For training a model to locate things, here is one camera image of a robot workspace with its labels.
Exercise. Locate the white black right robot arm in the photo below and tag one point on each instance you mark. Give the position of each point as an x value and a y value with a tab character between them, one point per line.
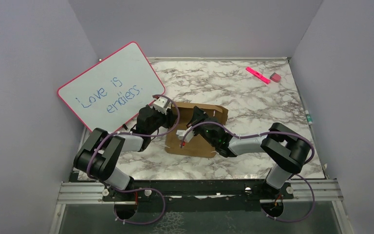
288	149

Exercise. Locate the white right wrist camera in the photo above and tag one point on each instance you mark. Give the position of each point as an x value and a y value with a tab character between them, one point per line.
185	135

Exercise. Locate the pink framed whiteboard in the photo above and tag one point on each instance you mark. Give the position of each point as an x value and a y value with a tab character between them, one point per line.
110	93

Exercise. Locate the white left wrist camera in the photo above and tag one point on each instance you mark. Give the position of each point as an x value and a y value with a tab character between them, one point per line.
161	105

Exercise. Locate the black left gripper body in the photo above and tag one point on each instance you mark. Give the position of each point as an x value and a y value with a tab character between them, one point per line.
160	119

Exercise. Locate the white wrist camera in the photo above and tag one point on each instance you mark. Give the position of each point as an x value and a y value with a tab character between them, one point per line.
185	135
161	105

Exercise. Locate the brown cardboard box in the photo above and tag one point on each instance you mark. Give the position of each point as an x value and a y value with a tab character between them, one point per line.
198	146

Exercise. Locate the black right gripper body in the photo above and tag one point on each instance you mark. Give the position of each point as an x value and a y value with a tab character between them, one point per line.
200	130

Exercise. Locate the aluminium frame rail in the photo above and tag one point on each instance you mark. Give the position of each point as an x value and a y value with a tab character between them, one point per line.
316	208

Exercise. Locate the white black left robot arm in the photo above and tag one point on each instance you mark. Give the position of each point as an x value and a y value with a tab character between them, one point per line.
99	154

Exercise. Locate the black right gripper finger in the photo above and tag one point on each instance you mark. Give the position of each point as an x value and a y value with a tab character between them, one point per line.
199	114
192	122

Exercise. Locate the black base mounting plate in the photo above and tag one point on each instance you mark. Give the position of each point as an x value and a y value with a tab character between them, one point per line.
177	195

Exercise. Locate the pink highlighter marker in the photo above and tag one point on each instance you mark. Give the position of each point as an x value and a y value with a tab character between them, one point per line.
258	75

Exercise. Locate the green white marker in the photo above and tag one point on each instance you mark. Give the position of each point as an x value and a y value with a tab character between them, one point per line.
308	117

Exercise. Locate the pink eraser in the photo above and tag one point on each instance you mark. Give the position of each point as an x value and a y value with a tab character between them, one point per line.
275	77

